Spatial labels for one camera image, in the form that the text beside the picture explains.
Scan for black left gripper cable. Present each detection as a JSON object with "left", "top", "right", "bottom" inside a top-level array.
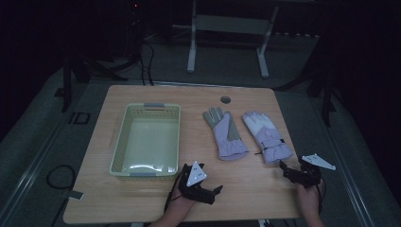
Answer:
[{"left": 164, "top": 169, "right": 187, "bottom": 213}]

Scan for black hanging cables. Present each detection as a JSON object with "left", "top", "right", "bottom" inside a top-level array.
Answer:
[{"left": 137, "top": 40, "right": 156, "bottom": 86}]

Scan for black floor cable loop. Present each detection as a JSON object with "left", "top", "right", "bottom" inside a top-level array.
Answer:
[{"left": 45, "top": 164, "right": 77, "bottom": 190}]

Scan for white metal stand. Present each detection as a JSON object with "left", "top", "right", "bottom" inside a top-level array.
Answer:
[{"left": 186, "top": 0, "right": 280, "bottom": 79}]

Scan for dark stand with legs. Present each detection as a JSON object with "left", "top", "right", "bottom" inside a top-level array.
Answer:
[{"left": 305, "top": 71, "right": 338, "bottom": 128}]

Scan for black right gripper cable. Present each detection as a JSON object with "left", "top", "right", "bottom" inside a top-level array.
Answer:
[{"left": 316, "top": 178, "right": 327, "bottom": 216}]

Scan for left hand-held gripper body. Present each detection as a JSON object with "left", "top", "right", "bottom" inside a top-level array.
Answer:
[{"left": 177, "top": 161, "right": 216, "bottom": 205}]

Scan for black tripod stand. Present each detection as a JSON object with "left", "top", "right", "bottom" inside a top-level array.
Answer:
[{"left": 61, "top": 53, "right": 127, "bottom": 114}]

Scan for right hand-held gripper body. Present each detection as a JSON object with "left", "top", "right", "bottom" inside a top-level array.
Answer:
[{"left": 294, "top": 153, "right": 337, "bottom": 190}]

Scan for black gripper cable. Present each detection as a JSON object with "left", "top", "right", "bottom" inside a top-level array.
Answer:
[
  {"left": 164, "top": 169, "right": 187, "bottom": 213},
  {"left": 316, "top": 178, "right": 327, "bottom": 216}
]

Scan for person's right hand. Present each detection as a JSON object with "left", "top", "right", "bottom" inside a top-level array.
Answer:
[{"left": 295, "top": 183, "right": 322, "bottom": 213}]

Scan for light green perforated plastic basket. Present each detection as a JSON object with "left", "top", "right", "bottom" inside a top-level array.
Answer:
[{"left": 109, "top": 102, "right": 182, "bottom": 182}]

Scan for grey floor tag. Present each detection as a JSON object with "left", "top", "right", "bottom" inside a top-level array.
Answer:
[{"left": 60, "top": 189, "right": 85, "bottom": 201}]

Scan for person's left hand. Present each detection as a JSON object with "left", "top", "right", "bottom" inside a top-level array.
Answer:
[{"left": 169, "top": 190, "right": 199, "bottom": 219}]

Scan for white and lilac glove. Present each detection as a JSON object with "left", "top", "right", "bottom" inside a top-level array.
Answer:
[{"left": 242, "top": 111, "right": 294, "bottom": 165}]

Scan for lilac glove with grey palm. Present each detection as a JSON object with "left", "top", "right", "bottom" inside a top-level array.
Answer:
[{"left": 202, "top": 106, "right": 250, "bottom": 162}]

